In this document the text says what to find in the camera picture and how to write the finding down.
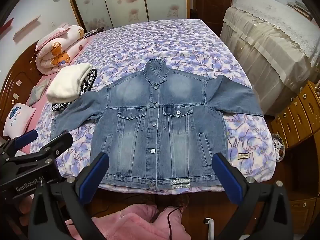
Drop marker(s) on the blue denim jacket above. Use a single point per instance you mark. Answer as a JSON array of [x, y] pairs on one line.
[[140, 135]]

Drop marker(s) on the floral door wardrobe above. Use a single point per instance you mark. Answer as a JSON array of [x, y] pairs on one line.
[[125, 0]]

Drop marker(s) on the grey star print pillow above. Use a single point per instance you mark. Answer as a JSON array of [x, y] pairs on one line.
[[37, 92]]

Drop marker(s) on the furniture under beige lace cover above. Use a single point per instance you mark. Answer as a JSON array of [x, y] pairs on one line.
[[270, 45]]

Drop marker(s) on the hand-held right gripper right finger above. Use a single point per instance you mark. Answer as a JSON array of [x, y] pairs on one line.
[[226, 180]]

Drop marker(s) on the pink fleece clothing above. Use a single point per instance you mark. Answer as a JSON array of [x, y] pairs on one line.
[[140, 225]]

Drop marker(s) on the dark wooden headboard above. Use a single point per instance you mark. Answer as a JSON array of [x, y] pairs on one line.
[[15, 77]]

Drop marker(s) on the purple cat print blanket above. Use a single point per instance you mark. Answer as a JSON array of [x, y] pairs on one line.
[[175, 42]]

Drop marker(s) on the folded black white patterned garment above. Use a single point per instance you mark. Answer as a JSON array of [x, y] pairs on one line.
[[90, 78]]

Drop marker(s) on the white tube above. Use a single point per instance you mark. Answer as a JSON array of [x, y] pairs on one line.
[[209, 226]]

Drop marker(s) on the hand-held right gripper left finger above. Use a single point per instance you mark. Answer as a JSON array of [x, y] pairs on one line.
[[96, 177]]

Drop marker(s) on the pink bear print quilt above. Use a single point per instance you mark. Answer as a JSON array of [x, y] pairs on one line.
[[60, 52]]

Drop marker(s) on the wooden drawer cabinet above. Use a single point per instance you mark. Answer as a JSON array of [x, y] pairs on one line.
[[297, 115]]

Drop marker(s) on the decorated round plate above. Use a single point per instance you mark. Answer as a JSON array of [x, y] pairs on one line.
[[278, 145]]

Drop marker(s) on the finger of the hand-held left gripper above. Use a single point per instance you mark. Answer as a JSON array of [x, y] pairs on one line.
[[56, 143], [27, 136]]

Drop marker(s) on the pink wall shelf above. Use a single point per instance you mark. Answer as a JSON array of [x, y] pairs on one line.
[[26, 27]]

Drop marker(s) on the small white embroidered pillow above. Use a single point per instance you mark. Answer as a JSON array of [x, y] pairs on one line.
[[17, 117]]

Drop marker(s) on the brown wooden door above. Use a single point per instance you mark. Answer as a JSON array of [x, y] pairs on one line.
[[212, 2]]

